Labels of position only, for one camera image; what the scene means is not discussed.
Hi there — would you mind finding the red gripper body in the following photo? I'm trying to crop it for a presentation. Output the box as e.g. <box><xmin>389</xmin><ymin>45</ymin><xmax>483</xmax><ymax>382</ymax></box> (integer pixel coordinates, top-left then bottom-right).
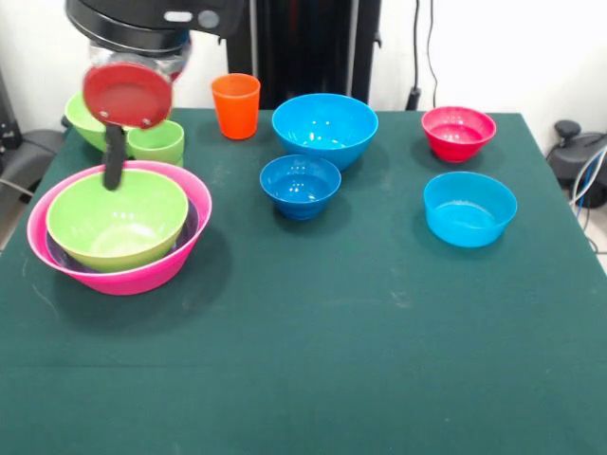
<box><xmin>83</xmin><ymin>35</ymin><xmax>194</xmax><ymax>130</ymax></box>

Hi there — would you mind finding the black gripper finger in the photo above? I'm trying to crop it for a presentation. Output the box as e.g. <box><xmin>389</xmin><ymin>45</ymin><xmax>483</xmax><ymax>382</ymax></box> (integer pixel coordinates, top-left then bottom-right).
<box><xmin>103</xmin><ymin>123</ymin><xmax>125</xmax><ymax>191</ymax></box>

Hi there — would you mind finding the green bowl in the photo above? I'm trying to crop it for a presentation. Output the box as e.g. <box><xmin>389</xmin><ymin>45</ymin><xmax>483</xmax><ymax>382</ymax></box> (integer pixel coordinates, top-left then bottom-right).
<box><xmin>64</xmin><ymin>92</ymin><xmax>173</xmax><ymax>156</ymax></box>
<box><xmin>46</xmin><ymin>169</ymin><xmax>190</xmax><ymax>274</ymax></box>

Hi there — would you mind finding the purple bowl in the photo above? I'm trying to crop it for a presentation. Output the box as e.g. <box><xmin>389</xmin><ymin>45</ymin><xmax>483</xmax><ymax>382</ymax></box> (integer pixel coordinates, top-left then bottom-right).
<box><xmin>45</xmin><ymin>196</ymin><xmax>200</xmax><ymax>275</ymax></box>

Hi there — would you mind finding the large pink bowl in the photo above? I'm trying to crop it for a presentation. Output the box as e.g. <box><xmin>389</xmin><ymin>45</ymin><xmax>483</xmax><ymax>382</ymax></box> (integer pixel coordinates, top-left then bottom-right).
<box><xmin>27</xmin><ymin>159</ymin><xmax>213</xmax><ymax>297</ymax></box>

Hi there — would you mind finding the light blue straight-sided bowl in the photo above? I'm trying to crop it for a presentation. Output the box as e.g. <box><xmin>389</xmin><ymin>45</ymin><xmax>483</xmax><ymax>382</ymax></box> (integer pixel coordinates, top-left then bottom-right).
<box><xmin>422</xmin><ymin>171</ymin><xmax>519</xmax><ymax>248</ymax></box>

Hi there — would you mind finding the green cup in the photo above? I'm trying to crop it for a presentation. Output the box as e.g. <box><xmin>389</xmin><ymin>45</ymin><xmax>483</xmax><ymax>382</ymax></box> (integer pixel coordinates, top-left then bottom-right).
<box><xmin>126</xmin><ymin>119</ymin><xmax>186</xmax><ymax>167</ymax></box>

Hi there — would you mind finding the orange cup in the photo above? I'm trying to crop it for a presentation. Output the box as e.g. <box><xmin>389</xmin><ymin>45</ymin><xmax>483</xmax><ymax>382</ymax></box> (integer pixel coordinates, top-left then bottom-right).
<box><xmin>211</xmin><ymin>73</ymin><xmax>262</xmax><ymax>141</ymax></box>

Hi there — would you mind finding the small dark blue bowl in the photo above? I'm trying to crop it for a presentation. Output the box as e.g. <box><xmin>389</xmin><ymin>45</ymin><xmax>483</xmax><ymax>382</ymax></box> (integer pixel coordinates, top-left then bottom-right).
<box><xmin>259</xmin><ymin>154</ymin><xmax>342</xmax><ymax>222</ymax></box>

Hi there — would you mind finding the large blue bowl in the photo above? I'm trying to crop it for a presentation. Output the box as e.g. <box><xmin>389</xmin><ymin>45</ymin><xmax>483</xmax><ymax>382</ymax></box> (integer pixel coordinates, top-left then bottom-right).
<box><xmin>271</xmin><ymin>93</ymin><xmax>379</xmax><ymax>172</ymax></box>

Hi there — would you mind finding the dark green table cloth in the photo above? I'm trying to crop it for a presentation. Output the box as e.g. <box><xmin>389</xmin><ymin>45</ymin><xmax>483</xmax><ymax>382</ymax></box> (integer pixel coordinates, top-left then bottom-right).
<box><xmin>0</xmin><ymin>107</ymin><xmax>607</xmax><ymax>455</ymax></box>

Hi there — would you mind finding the small pink bowl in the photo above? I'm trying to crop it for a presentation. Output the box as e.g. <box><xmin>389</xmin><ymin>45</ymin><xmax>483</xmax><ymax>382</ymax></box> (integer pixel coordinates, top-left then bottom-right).
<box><xmin>420</xmin><ymin>105</ymin><xmax>498</xmax><ymax>164</ymax></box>

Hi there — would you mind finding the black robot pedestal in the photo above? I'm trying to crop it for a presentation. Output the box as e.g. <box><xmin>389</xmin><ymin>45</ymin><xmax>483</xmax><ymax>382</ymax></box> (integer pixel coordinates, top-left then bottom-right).
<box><xmin>217</xmin><ymin>0</ymin><xmax>383</xmax><ymax>111</ymax></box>

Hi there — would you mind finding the black wall cable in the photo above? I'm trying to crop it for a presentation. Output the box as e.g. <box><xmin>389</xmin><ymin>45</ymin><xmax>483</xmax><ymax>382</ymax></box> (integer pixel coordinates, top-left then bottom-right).
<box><xmin>407</xmin><ymin>0</ymin><xmax>440</xmax><ymax>113</ymax></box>

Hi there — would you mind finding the bundle of floor cables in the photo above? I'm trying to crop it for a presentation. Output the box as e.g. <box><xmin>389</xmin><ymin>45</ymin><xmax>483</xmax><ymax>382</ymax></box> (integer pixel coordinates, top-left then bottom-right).
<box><xmin>566</xmin><ymin>146</ymin><xmax>607</xmax><ymax>257</ymax></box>

